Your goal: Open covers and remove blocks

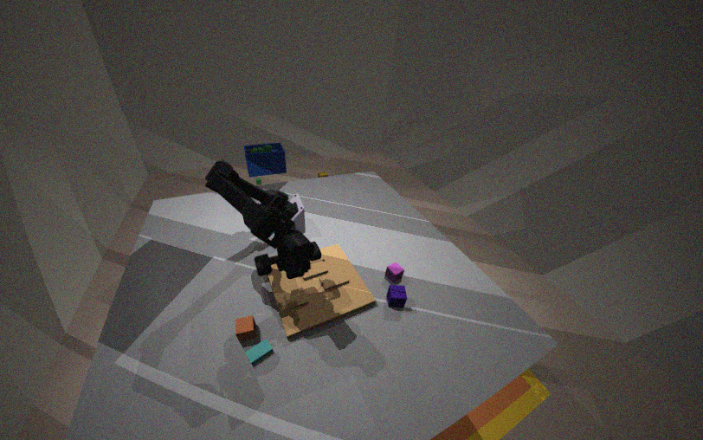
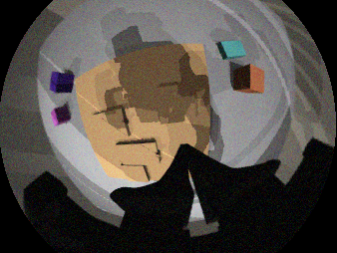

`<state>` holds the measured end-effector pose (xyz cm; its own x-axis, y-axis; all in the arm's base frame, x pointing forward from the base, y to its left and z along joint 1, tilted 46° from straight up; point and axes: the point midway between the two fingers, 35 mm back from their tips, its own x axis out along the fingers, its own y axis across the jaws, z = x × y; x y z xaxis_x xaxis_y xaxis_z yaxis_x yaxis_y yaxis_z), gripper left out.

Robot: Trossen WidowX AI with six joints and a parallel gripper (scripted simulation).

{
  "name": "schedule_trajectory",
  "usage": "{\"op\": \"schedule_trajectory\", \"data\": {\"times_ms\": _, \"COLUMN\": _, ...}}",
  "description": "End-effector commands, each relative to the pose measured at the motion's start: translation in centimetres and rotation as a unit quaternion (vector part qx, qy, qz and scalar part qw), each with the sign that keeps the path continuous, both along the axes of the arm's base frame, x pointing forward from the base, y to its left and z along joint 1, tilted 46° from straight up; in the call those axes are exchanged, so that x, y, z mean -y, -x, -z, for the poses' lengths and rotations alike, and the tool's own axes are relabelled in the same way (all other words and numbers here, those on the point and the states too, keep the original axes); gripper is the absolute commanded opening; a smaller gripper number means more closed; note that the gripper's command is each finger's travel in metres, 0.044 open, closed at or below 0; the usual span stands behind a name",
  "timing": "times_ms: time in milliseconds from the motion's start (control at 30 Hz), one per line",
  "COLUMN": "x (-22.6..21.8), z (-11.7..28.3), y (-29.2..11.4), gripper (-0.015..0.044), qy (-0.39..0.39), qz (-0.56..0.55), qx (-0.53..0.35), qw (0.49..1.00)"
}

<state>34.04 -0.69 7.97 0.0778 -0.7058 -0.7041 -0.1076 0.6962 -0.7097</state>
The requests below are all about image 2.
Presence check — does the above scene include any teal rectangular block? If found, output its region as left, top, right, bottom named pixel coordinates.
left=217, top=41, right=245, bottom=60

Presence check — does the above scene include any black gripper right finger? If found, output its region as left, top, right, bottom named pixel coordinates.
left=184, top=143, right=280, bottom=224

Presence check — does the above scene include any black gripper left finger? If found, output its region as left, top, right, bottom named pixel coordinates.
left=110, top=143, right=195, bottom=228

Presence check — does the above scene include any brown block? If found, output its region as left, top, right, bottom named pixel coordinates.
left=233, top=63, right=265, bottom=94

